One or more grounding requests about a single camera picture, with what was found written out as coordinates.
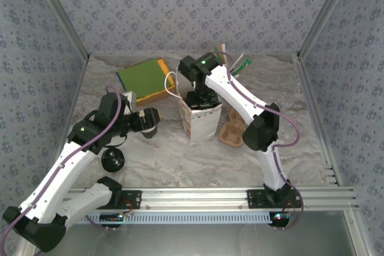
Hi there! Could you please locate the aluminium left corner post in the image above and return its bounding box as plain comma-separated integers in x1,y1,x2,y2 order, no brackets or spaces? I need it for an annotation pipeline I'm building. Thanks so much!
29,0,91,61

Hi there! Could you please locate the black plastic cup lid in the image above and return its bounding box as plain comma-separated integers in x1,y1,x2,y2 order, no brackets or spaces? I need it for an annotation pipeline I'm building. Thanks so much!
101,147,125,174

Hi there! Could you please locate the aluminium back rail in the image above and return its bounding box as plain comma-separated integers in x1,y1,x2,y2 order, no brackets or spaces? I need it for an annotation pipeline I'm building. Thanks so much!
88,51,299,58

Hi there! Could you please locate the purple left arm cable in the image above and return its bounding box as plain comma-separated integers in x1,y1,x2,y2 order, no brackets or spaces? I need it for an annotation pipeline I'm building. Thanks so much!
0,85,127,256

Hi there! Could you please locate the aluminium right corner post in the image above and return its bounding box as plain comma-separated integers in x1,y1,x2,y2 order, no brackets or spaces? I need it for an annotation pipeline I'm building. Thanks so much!
296,0,358,61

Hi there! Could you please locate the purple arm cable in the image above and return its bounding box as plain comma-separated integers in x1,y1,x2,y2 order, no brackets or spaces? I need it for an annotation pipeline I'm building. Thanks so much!
0,85,127,256
214,52,305,230

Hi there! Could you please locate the brown pulp cup carrier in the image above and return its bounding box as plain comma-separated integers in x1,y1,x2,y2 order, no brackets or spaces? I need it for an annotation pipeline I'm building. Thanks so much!
218,109,248,148

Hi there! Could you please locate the white cartoon print paper bag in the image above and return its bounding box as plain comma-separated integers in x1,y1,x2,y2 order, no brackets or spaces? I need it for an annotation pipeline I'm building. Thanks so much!
164,71,223,146

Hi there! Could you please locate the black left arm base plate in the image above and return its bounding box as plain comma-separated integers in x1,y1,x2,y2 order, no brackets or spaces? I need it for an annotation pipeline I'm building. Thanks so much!
118,189,142,210

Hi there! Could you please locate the grey slotted cable duct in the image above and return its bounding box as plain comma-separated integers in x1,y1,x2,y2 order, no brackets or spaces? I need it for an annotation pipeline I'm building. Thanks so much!
66,211,272,224

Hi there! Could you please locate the white wrapped paper straw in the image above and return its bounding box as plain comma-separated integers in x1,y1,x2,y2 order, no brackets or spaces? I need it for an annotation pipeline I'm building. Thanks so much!
229,53,244,70

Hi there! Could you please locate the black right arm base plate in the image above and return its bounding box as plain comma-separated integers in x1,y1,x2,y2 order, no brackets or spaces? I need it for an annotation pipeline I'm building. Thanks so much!
247,189,302,209

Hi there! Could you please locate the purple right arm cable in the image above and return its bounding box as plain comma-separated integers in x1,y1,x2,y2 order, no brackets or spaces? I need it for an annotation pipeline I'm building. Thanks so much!
214,52,305,230

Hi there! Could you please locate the black white paper cup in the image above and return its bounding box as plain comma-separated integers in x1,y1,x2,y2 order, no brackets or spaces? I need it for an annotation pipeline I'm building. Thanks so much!
141,125,159,140

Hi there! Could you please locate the aluminium corner post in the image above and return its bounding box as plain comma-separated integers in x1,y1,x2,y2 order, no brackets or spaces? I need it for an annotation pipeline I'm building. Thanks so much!
29,0,91,61
296,0,358,61

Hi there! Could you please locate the grey metal sheet panel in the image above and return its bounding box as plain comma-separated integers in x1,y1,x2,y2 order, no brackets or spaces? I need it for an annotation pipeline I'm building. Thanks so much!
35,222,353,256

